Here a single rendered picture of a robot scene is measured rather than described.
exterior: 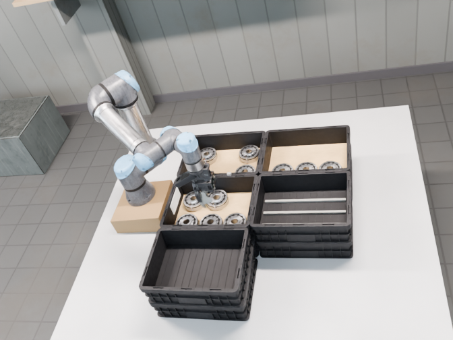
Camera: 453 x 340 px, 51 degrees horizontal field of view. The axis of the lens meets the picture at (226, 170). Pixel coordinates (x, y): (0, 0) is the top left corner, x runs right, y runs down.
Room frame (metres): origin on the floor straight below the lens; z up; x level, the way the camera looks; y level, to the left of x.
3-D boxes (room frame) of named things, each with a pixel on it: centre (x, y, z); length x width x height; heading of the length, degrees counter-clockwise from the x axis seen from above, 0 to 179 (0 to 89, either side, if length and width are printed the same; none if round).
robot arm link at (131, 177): (1.80, 0.45, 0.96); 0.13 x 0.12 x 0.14; 118
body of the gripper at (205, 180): (1.42, 0.10, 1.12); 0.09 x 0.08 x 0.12; 69
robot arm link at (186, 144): (1.43, 0.11, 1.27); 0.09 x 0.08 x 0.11; 28
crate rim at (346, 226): (1.32, -0.26, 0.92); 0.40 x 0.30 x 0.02; 67
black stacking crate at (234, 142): (1.75, 0.00, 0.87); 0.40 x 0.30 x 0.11; 67
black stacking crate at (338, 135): (1.59, -0.37, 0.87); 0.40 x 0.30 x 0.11; 67
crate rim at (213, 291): (1.19, 0.23, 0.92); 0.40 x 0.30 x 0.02; 67
